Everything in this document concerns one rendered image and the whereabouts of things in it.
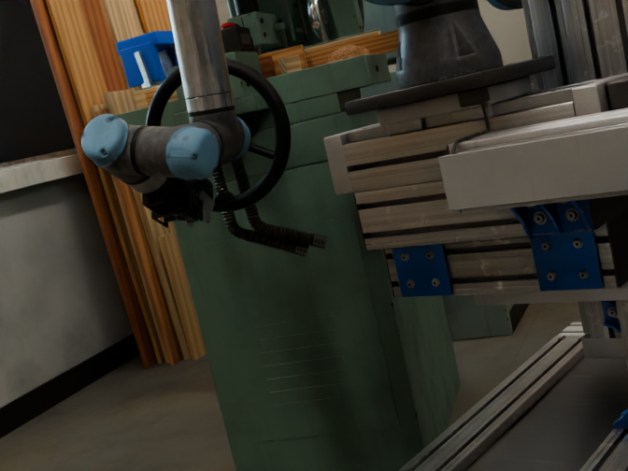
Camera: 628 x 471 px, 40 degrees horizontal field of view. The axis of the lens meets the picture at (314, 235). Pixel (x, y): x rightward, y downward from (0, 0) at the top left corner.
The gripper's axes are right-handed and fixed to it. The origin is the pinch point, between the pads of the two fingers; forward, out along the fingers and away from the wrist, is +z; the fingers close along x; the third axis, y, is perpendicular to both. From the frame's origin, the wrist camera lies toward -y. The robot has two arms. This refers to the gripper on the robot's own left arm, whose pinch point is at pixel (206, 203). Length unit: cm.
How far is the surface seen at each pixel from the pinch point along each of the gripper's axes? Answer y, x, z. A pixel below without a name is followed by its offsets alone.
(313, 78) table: -27.7, 18.4, 11.2
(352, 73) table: -27.0, 26.5, 11.7
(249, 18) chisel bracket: -47.2, 4.1, 13.3
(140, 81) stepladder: -81, -60, 76
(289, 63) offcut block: -31.9, 13.8, 10.3
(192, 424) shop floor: 23, -54, 99
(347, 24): -53, 20, 33
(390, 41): -39, 32, 23
